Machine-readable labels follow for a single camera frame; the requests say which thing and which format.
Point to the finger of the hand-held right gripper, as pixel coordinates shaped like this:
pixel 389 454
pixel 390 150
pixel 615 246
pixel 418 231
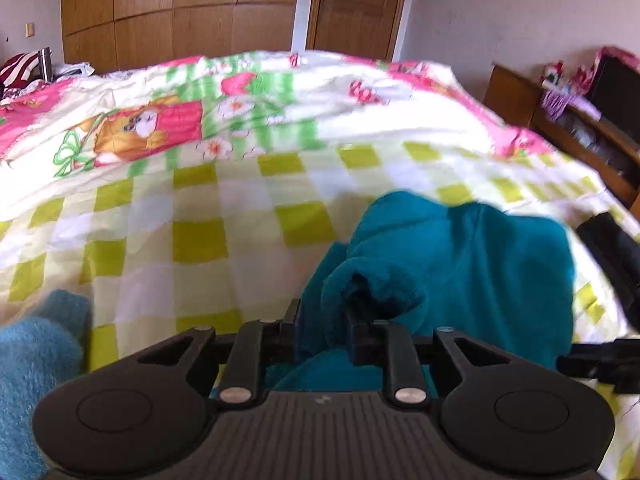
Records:
pixel 610 365

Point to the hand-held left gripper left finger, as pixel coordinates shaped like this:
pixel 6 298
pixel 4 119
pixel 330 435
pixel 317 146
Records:
pixel 292 330

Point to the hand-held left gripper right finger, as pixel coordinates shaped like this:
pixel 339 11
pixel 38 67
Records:
pixel 359 345

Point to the teal fleece pullover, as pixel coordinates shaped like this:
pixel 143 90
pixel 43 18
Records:
pixel 475 270

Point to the black folded garment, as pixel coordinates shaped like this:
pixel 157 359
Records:
pixel 610 255

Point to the cartoon printed checked bedcover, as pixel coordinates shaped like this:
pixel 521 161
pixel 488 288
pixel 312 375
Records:
pixel 200 210

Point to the light blue fleece cloth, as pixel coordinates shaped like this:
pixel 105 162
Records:
pixel 35 350

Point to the purple cloth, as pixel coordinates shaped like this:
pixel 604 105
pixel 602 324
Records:
pixel 555 102

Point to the black monitor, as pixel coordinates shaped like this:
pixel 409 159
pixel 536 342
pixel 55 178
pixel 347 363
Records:
pixel 617 90

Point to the plush toy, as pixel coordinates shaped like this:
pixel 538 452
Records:
pixel 552 74

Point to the pink cloth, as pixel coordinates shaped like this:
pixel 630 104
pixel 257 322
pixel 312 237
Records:
pixel 612 52

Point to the wooden door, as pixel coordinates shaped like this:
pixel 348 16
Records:
pixel 360 5

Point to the wooden wardrobe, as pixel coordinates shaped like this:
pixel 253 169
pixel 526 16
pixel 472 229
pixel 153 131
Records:
pixel 175 10

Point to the red white striped cloth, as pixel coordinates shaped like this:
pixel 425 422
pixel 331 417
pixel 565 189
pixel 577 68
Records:
pixel 20 67

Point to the beige wall socket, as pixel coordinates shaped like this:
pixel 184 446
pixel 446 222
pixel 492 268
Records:
pixel 30 29

